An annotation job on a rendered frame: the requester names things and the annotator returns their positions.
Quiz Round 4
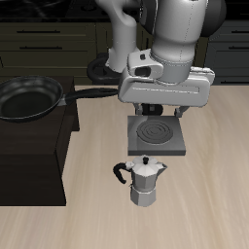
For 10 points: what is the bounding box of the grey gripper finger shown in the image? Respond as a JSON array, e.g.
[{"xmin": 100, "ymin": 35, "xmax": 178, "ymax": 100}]
[
  {"xmin": 133, "ymin": 102, "xmax": 145, "ymax": 117},
  {"xmin": 173, "ymin": 105, "xmax": 190, "ymax": 119}
]

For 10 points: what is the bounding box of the black kitchen countertop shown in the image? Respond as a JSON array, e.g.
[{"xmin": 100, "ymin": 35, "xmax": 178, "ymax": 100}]
[{"xmin": 0, "ymin": 0, "xmax": 249, "ymax": 23}]

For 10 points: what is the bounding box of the dark wooden cabinet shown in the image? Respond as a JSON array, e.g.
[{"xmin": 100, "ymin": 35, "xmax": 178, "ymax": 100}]
[{"xmin": 0, "ymin": 76, "xmax": 81, "ymax": 207}]

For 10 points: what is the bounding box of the round black stove knob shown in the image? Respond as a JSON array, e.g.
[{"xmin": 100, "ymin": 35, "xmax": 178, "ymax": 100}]
[{"xmin": 142, "ymin": 104, "xmax": 164, "ymax": 117}]

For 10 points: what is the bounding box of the silver moka pot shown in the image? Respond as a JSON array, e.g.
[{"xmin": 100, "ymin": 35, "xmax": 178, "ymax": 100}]
[{"xmin": 112, "ymin": 155, "xmax": 169, "ymax": 208}]

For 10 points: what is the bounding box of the dark grey stove plate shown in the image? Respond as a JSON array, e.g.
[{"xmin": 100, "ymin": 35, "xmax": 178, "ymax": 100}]
[{"xmin": 126, "ymin": 115, "xmax": 187, "ymax": 157}]

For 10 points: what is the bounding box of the dark grey kitchen cupboard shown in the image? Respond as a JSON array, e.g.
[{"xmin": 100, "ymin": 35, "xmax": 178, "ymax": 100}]
[{"xmin": 203, "ymin": 19, "xmax": 249, "ymax": 87}]

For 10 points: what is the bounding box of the dark olive kitchen cupboard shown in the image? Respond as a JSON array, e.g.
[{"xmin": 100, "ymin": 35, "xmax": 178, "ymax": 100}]
[{"xmin": 0, "ymin": 20, "xmax": 155, "ymax": 87}]

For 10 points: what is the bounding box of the black frying pan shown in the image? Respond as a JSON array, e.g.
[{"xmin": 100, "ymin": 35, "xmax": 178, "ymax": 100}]
[{"xmin": 0, "ymin": 75, "xmax": 120, "ymax": 124}]

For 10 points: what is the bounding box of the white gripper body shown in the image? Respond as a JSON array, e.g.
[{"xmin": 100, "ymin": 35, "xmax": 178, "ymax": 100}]
[{"xmin": 117, "ymin": 66, "xmax": 216, "ymax": 108}]

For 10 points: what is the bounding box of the flat black base plate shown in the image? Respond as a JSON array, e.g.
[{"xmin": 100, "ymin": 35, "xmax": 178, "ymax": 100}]
[{"xmin": 86, "ymin": 52, "xmax": 124, "ymax": 83}]

